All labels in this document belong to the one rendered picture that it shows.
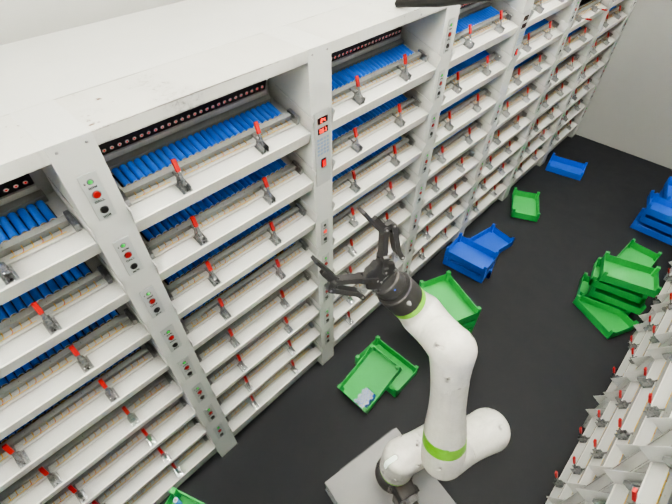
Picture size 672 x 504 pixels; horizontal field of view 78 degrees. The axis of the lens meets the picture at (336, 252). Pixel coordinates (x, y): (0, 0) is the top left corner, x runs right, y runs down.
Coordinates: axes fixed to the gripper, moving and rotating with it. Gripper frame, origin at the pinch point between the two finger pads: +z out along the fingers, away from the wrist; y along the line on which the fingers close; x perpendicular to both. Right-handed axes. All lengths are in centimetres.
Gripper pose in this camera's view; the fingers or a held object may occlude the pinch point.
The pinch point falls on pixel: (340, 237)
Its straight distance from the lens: 83.8
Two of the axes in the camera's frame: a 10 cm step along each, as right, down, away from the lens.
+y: 7.0, -7.1, -0.6
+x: 4.0, 4.5, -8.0
